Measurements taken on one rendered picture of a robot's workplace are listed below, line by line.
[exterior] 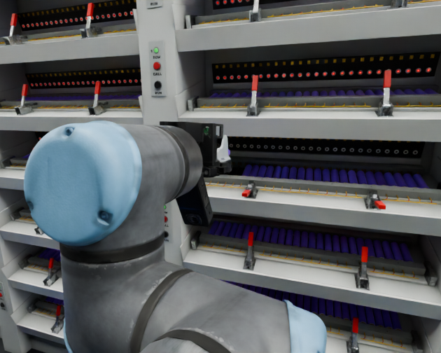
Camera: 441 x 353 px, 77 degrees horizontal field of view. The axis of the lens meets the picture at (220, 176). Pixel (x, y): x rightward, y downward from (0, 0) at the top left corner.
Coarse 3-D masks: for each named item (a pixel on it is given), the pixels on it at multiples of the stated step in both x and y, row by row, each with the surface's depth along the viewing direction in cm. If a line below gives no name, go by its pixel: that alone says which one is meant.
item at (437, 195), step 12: (204, 180) 74; (216, 180) 73; (228, 180) 72; (240, 180) 70; (252, 180) 70; (264, 180) 69; (276, 180) 68; (288, 180) 68; (300, 180) 67; (288, 192) 66; (300, 192) 65; (336, 192) 64; (348, 192) 64; (360, 192) 63; (384, 192) 61; (396, 192) 60; (408, 192) 60; (420, 192) 59; (432, 192) 59
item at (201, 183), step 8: (200, 176) 40; (200, 184) 40; (192, 192) 40; (200, 192) 40; (176, 200) 42; (184, 200) 42; (192, 200) 41; (200, 200) 41; (208, 200) 43; (184, 208) 43; (192, 208) 42; (200, 208) 42; (208, 208) 43; (184, 216) 44; (192, 216) 43; (200, 216) 43; (208, 216) 44; (192, 224) 45; (200, 224) 44; (208, 224) 44
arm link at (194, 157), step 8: (168, 128) 30; (176, 128) 32; (176, 136) 30; (184, 136) 32; (184, 144) 30; (192, 144) 32; (192, 152) 31; (200, 152) 33; (192, 160) 31; (200, 160) 33; (192, 168) 31; (200, 168) 33; (192, 176) 31; (192, 184) 33; (184, 192) 32
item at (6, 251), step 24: (0, 0) 92; (0, 24) 92; (0, 72) 93; (24, 72) 101; (0, 144) 95; (0, 192) 96; (0, 240) 97; (0, 264) 99; (0, 312) 106; (24, 336) 108
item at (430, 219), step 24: (216, 192) 70; (240, 192) 69; (264, 192) 68; (264, 216) 67; (288, 216) 65; (312, 216) 63; (336, 216) 61; (360, 216) 60; (384, 216) 58; (408, 216) 56; (432, 216) 55
